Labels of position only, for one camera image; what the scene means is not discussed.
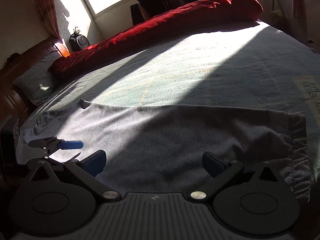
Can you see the red duvet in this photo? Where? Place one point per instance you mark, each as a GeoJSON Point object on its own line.
{"type": "Point", "coordinates": [192, 16]}

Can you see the yellow bag on floor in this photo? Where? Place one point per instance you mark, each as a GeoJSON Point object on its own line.
{"type": "Point", "coordinates": [277, 19]}

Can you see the grey plaid pillow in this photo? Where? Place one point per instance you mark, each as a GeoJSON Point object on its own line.
{"type": "Point", "coordinates": [37, 83]}

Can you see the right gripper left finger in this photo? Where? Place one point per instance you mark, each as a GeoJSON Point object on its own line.
{"type": "Point", "coordinates": [85, 172]}

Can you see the green plaid bed blanket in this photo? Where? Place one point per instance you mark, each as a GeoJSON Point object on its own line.
{"type": "Point", "coordinates": [249, 65]}

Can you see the grey sweatpants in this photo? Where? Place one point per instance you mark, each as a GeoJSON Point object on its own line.
{"type": "Point", "coordinates": [160, 148]}

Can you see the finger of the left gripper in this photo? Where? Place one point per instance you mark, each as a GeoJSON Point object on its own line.
{"type": "Point", "coordinates": [70, 145]}

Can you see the orange left curtain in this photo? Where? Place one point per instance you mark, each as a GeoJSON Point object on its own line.
{"type": "Point", "coordinates": [46, 12]}

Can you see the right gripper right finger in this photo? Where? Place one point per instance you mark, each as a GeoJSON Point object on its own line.
{"type": "Point", "coordinates": [221, 173]}

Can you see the orange right curtain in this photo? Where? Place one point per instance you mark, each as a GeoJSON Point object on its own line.
{"type": "Point", "coordinates": [299, 10]}

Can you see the orange curtain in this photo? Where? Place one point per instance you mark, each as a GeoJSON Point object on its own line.
{"type": "Point", "coordinates": [299, 10]}
{"type": "Point", "coordinates": [46, 12]}

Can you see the black backpack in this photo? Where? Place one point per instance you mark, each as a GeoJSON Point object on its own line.
{"type": "Point", "coordinates": [77, 41]}

